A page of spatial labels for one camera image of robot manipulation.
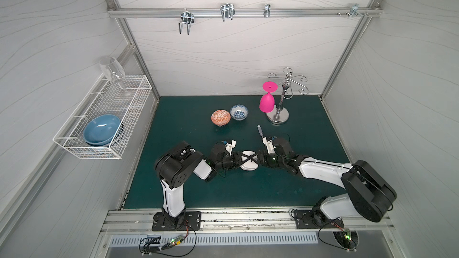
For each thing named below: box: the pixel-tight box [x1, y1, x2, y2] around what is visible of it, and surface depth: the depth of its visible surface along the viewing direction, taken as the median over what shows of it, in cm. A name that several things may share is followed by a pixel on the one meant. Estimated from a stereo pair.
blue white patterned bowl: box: [230, 103, 249, 121], surface depth 112 cm
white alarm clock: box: [240, 150, 259, 171], surface depth 87 cm
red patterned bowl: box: [210, 108, 232, 128], surface depth 109 cm
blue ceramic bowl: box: [83, 114, 121, 146], surface depth 62 cm
